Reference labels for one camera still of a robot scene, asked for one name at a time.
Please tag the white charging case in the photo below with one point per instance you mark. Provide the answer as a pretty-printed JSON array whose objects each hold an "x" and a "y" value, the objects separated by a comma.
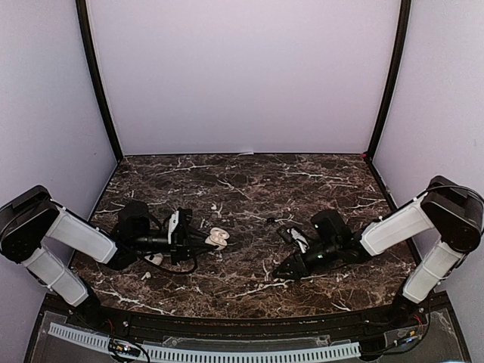
[
  {"x": 156, "y": 259},
  {"x": 218, "y": 238}
]

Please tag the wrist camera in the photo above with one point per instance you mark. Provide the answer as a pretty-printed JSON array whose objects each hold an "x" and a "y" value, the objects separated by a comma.
[
  {"x": 176, "y": 233},
  {"x": 293, "y": 236}
]

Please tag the black front rail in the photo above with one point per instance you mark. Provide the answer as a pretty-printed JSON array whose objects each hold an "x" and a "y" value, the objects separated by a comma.
[{"x": 147, "y": 325}]

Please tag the white earbud front left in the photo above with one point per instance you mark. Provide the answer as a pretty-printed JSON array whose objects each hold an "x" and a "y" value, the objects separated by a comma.
[{"x": 146, "y": 276}]

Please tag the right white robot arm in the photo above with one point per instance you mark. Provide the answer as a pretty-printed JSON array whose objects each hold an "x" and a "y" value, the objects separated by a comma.
[{"x": 452, "y": 212}]

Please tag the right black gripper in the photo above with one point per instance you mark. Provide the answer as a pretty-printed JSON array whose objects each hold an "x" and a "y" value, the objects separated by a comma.
[{"x": 299, "y": 265}]

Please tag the left black frame post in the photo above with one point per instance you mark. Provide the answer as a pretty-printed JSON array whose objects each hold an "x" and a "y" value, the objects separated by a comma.
[{"x": 95, "y": 75}]

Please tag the right black frame post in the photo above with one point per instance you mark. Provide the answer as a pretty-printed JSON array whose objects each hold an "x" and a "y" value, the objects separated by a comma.
[{"x": 392, "y": 76}]

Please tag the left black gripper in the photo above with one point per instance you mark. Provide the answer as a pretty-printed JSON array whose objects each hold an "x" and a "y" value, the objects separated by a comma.
[{"x": 181, "y": 243}]

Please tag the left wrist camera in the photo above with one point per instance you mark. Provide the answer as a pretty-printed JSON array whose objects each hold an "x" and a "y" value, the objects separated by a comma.
[{"x": 176, "y": 233}]

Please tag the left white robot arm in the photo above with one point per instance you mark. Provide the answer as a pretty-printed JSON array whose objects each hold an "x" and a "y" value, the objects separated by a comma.
[{"x": 33, "y": 218}]

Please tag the black frame post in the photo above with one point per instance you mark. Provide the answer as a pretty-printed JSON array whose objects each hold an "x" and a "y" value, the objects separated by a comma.
[
  {"x": 392, "y": 76},
  {"x": 95, "y": 75}
]

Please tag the white slotted cable duct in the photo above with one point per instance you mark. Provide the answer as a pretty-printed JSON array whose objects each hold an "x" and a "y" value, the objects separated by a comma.
[{"x": 183, "y": 350}]

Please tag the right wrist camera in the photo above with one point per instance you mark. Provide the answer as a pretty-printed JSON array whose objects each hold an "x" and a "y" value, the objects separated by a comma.
[{"x": 293, "y": 236}]

